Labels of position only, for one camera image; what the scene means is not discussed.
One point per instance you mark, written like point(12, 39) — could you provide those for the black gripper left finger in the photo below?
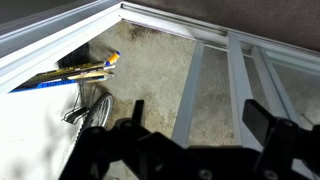
point(100, 146)

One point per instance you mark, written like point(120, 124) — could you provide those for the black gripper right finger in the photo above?
point(283, 143)

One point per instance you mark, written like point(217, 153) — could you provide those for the white sliding glass door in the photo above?
point(238, 83)

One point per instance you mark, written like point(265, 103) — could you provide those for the white screen door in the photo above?
point(188, 100)

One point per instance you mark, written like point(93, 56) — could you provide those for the blue silver bicycle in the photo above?
point(76, 115)

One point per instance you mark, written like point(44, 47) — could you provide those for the blue ski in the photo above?
point(50, 85)

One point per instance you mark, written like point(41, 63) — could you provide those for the black plastic bin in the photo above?
point(76, 56)

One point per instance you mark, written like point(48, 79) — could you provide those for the white window frame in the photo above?
point(66, 36)

